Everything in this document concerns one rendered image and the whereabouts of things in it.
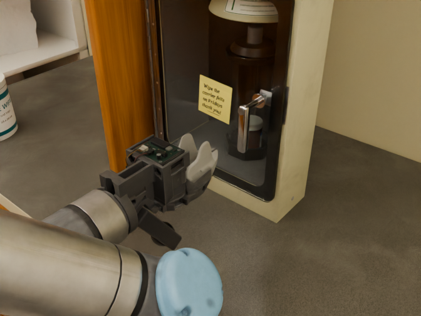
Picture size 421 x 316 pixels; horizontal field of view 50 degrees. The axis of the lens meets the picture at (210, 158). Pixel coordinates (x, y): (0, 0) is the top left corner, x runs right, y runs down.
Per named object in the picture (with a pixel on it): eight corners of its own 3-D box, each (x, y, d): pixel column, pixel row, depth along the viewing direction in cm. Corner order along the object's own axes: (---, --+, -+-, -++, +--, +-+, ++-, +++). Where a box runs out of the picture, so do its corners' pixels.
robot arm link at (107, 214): (108, 266, 55) (68, 237, 59) (136, 246, 58) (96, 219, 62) (99, 221, 51) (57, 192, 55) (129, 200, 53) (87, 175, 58)
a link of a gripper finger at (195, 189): (218, 173, 66) (178, 203, 60) (218, 181, 67) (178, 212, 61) (194, 162, 69) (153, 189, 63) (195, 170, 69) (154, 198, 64)
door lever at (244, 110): (262, 143, 80) (250, 138, 82) (266, 95, 75) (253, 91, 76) (245, 156, 77) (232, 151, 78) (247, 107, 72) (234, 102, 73)
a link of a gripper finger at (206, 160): (231, 131, 67) (191, 158, 62) (230, 163, 71) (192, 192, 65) (215, 125, 69) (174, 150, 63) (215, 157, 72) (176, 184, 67)
